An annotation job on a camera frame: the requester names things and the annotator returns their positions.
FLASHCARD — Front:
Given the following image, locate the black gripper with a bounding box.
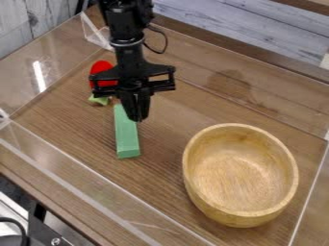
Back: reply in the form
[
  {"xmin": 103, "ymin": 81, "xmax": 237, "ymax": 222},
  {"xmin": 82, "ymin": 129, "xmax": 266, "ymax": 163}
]
[{"xmin": 88, "ymin": 39, "xmax": 177, "ymax": 122}]

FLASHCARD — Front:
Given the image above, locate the green rectangular block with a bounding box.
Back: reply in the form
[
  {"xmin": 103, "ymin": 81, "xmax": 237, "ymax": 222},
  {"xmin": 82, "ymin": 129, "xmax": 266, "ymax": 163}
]
[{"xmin": 115, "ymin": 104, "xmax": 140, "ymax": 159}]

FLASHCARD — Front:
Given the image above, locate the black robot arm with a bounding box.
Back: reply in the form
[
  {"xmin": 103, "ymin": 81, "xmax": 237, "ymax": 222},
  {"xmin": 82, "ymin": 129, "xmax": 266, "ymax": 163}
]
[{"xmin": 88, "ymin": 0, "xmax": 177, "ymax": 122}]

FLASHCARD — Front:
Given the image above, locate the brown wooden bowl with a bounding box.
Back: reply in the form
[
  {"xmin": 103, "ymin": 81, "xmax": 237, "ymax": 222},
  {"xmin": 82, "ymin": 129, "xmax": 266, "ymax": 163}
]
[{"xmin": 182, "ymin": 123, "xmax": 300, "ymax": 228}]

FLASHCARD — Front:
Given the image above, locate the red plush strawberry toy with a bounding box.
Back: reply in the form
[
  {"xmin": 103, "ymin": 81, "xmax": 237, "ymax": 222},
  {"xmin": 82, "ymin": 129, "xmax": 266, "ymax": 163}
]
[{"xmin": 87, "ymin": 60, "xmax": 119, "ymax": 107}]

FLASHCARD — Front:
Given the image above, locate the clear acrylic corner bracket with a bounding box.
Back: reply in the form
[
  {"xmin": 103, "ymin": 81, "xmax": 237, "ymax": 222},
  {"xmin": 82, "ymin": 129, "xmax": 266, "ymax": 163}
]
[{"xmin": 80, "ymin": 12, "xmax": 114, "ymax": 51}]

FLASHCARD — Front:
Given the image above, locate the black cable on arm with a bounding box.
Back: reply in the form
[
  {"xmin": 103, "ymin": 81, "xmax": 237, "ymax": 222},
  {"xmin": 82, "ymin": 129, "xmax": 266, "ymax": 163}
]
[{"xmin": 142, "ymin": 24, "xmax": 170, "ymax": 56}]

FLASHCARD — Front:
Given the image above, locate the clear acrylic tray wall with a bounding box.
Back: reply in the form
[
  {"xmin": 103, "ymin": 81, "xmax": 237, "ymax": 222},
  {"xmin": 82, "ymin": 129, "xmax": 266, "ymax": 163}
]
[{"xmin": 0, "ymin": 110, "xmax": 214, "ymax": 246}]

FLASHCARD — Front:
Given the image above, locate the black table clamp bracket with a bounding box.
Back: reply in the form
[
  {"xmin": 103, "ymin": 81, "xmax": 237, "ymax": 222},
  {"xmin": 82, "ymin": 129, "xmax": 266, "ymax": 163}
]
[{"xmin": 27, "ymin": 203, "xmax": 74, "ymax": 246}]

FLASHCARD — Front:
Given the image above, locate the black cable lower left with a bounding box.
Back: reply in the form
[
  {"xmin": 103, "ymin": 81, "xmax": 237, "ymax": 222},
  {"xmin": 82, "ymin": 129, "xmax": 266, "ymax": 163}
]
[{"xmin": 0, "ymin": 216, "xmax": 31, "ymax": 246}]

